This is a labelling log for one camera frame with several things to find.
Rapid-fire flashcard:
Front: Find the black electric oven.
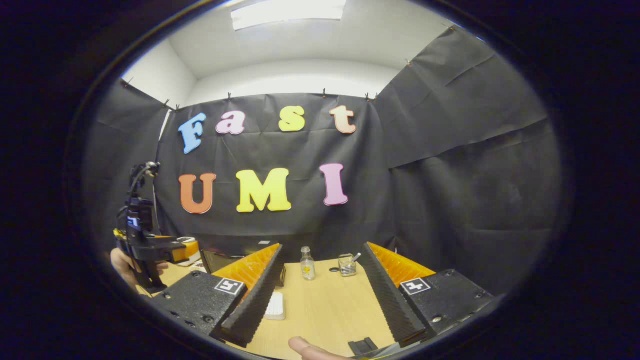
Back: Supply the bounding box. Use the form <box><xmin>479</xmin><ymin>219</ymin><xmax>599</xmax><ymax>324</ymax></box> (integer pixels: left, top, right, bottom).
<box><xmin>200</xmin><ymin>244</ymin><xmax>287</xmax><ymax>288</ymax></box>

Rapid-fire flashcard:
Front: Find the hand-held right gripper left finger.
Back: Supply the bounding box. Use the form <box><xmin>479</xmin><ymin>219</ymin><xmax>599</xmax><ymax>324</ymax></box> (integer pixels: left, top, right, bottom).
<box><xmin>149</xmin><ymin>243</ymin><xmax>285</xmax><ymax>348</ymax></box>

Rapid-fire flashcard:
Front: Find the row of small black clips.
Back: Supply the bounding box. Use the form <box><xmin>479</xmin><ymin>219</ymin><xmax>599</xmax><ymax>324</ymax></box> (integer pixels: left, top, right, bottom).
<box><xmin>122</xmin><ymin>22</ymin><xmax>456</xmax><ymax>111</ymax></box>

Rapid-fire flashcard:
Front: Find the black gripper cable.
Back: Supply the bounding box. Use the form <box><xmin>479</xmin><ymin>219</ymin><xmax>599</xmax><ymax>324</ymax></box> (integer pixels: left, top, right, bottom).
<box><xmin>129</xmin><ymin>161</ymin><xmax>162</xmax><ymax>201</ymax></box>

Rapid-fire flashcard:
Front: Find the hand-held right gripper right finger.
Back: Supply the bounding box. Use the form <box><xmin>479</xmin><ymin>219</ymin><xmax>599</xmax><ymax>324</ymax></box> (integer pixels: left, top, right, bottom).
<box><xmin>357</xmin><ymin>242</ymin><xmax>496</xmax><ymax>348</ymax></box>

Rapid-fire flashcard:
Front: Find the metal wire holder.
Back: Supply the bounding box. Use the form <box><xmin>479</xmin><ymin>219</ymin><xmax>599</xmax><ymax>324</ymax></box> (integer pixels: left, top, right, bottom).
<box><xmin>338</xmin><ymin>253</ymin><xmax>358</xmax><ymax>277</ymax></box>

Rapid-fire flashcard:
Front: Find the clear glass bottle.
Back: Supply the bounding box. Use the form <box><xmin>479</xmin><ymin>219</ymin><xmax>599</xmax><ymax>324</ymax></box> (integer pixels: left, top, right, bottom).
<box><xmin>300</xmin><ymin>246</ymin><xmax>316</xmax><ymax>281</ymax></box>

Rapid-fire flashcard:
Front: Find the ceiling light panel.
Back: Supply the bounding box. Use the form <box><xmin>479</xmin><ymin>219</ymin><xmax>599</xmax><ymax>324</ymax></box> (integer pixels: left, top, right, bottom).
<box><xmin>230</xmin><ymin>0</ymin><xmax>348</xmax><ymax>32</ymax></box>

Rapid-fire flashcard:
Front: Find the small white rectangular dish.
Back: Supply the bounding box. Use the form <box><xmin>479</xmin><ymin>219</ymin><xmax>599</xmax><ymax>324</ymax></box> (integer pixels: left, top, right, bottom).
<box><xmin>264</xmin><ymin>292</ymin><xmax>287</xmax><ymax>321</ymax></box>

